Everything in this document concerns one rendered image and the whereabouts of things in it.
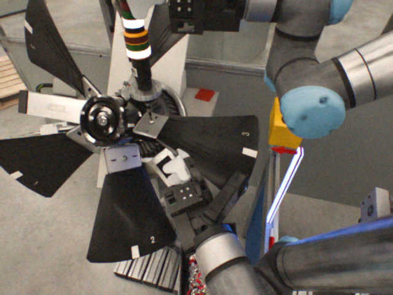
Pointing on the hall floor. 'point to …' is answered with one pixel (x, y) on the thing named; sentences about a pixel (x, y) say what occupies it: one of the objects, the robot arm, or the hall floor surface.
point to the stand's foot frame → (153, 268)
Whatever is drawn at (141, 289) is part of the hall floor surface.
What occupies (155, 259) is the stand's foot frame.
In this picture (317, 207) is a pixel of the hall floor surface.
